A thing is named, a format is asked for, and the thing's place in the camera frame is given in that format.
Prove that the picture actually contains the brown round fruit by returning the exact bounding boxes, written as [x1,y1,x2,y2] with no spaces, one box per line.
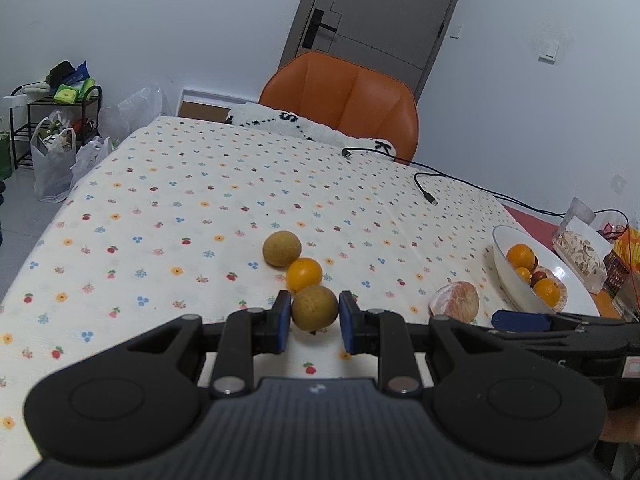
[292,285,338,333]
[262,231,302,268]

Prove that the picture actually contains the small orange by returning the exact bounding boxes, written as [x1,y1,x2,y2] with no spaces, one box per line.
[285,258,323,295]
[515,266,532,285]

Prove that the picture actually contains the person's right hand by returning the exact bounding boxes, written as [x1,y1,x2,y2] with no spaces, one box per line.
[600,408,640,445]

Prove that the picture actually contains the large orange near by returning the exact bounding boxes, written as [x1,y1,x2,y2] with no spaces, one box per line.
[533,278,561,309]

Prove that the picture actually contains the large orange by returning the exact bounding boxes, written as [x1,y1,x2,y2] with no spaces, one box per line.
[506,244,536,269]
[533,278,561,309]

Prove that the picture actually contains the red date near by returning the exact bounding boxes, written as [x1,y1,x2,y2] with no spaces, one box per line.
[530,270,547,287]

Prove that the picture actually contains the white oval plate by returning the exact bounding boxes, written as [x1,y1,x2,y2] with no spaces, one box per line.
[492,226,599,316]

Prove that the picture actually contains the small orange in plate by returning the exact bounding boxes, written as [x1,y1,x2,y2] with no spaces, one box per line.
[515,266,532,285]

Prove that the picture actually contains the large orange far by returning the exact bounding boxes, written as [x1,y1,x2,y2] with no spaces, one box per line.
[506,244,536,269]

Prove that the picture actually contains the nut snack bag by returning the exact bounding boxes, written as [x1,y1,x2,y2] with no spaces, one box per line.
[552,216,613,294]

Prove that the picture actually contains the orange snack packet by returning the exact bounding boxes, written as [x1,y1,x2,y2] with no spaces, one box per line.
[604,226,640,294]

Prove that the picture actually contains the red table mat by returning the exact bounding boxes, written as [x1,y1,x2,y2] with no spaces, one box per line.
[504,205,620,320]

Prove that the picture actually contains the clear plastic cup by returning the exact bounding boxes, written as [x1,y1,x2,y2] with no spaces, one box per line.
[565,197,597,226]

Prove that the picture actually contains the floral tablecloth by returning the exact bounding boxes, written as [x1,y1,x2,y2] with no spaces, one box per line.
[1,117,512,479]

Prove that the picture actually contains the white plastic bag left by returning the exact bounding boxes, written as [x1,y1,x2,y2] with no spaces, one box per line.
[29,117,76,204]

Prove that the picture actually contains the white plastic bag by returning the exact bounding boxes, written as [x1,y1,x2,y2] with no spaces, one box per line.
[29,117,76,204]
[70,136,114,186]

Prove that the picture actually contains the white plastic bag right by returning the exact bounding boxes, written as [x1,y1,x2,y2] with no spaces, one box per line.
[70,136,114,186]

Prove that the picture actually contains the green box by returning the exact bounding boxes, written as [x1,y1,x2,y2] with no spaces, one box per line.
[0,131,13,181]

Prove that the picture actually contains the black metal rack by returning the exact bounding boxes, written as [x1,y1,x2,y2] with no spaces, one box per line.
[6,84,103,169]

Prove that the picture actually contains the clear plastic bag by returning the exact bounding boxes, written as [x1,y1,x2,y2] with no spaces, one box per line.
[98,86,166,144]

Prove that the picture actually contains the cardboard framed board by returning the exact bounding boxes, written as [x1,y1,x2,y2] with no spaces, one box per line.
[176,88,246,122]

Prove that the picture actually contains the white fluffy cushion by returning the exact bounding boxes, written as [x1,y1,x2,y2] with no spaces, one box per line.
[225,102,397,158]

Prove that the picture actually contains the orange leather chair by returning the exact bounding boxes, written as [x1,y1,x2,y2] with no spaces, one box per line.
[258,51,419,160]

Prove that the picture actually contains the green yellow items on rack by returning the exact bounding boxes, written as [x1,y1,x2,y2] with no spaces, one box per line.
[46,61,96,104]

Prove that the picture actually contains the grey door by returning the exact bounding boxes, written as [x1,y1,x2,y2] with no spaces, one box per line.
[280,0,458,98]

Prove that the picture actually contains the wall socket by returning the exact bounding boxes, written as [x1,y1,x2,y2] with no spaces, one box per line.
[611,174,627,195]

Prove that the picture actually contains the black usb cable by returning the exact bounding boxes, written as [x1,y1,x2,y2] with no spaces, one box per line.
[413,171,566,217]

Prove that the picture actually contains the black cable on cushion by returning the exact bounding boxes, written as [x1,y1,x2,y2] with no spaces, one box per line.
[340,146,417,164]

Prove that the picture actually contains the white light switch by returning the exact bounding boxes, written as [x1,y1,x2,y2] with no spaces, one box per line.
[538,39,561,64]

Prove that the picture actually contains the small white wall switch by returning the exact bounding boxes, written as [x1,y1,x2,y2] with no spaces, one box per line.
[449,25,462,39]

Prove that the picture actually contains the black door handle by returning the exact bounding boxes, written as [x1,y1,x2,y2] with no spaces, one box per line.
[302,8,337,50]

